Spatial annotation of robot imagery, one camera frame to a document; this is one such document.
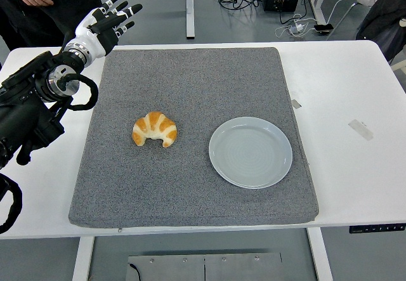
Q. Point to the black table control panel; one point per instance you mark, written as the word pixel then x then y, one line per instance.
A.
pixel 377 228

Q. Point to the person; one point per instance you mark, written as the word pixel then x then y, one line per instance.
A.
pixel 47 24

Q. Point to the black phone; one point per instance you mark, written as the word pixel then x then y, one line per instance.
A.
pixel 323 28

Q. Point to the long grey tape piece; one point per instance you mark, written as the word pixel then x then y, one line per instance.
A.
pixel 360 129

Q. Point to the grey metal plate with screws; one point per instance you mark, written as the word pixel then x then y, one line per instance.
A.
pixel 222 268

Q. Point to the white table leg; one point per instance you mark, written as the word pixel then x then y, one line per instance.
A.
pixel 83 258
pixel 319 255

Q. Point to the dark jacket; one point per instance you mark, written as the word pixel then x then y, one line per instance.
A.
pixel 383 24

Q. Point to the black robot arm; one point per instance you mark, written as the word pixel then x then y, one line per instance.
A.
pixel 19 116

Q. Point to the slanted white desk leg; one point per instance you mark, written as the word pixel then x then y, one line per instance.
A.
pixel 318 2

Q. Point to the grey round plate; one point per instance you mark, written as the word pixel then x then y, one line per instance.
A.
pixel 250 154

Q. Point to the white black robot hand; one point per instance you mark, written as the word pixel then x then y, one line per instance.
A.
pixel 92 41

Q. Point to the grey fabric mat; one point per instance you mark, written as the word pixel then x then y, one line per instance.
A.
pixel 190 87

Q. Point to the white desk leg with foot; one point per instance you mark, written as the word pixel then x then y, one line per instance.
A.
pixel 189 8

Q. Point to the golden croissant bread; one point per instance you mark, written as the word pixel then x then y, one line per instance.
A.
pixel 155 122

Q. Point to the small grey tape piece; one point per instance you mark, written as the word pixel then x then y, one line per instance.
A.
pixel 297 103

